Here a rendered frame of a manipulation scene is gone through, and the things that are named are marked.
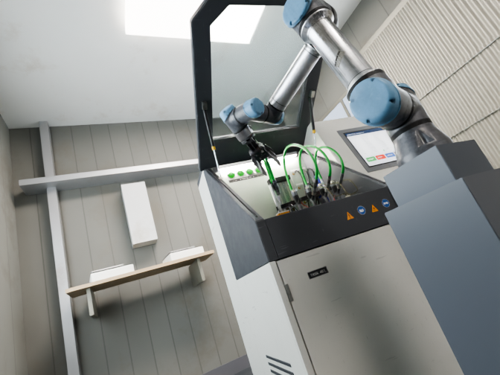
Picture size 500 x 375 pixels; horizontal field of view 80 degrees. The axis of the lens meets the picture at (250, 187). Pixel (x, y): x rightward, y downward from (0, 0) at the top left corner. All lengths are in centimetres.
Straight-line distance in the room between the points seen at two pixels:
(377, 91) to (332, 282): 70
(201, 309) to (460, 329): 283
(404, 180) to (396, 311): 59
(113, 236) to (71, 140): 125
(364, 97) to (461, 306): 56
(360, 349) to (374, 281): 25
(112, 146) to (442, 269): 363
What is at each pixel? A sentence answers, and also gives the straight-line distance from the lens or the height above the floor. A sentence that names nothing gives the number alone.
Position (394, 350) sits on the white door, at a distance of 132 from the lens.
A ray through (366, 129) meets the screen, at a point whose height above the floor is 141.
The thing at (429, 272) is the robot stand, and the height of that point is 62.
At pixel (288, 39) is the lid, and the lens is 172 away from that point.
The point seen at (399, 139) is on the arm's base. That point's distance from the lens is 96.
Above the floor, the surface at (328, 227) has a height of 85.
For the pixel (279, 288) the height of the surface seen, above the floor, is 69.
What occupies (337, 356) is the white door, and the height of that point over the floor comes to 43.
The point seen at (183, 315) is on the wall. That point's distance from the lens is 343.
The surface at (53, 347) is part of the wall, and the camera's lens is 344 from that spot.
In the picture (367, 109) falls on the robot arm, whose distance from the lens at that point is 85.
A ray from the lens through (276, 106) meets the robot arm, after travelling 127.
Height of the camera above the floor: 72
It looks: 18 degrees up
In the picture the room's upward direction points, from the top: 19 degrees counter-clockwise
